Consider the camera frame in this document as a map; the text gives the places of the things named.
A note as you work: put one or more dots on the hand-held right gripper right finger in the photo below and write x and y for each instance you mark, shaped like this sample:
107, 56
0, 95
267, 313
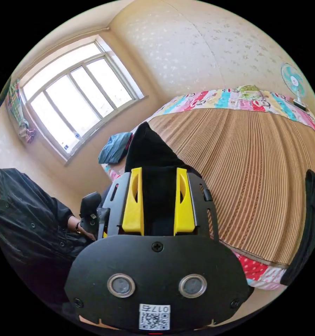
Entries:
184, 215

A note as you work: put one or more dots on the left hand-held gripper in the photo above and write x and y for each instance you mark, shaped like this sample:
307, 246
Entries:
90, 204

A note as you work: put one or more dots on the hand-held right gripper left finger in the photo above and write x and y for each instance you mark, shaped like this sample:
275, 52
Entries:
133, 210

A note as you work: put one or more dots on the black pants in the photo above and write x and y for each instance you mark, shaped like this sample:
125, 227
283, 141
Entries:
152, 157

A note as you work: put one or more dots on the person's left forearm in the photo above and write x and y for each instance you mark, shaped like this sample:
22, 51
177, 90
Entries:
73, 223

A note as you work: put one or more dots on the person's left hand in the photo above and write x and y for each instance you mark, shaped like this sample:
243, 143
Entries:
88, 234

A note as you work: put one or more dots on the pile of clothes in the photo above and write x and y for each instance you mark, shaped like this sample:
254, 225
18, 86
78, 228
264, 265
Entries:
115, 151

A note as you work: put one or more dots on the person's body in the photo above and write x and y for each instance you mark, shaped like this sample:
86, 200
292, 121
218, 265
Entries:
28, 231

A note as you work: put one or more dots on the bed with woven mat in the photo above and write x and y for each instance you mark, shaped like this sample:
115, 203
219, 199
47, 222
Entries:
238, 170

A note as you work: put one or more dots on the window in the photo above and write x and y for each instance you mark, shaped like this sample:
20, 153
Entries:
78, 102

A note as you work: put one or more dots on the plaid curtain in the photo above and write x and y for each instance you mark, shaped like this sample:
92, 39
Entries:
16, 110

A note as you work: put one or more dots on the black garment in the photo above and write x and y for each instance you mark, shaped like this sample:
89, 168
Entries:
311, 223

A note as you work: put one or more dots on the green printed pillow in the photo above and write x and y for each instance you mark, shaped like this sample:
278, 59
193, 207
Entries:
249, 92

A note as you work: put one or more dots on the teal fan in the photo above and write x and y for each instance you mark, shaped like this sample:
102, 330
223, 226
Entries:
292, 80

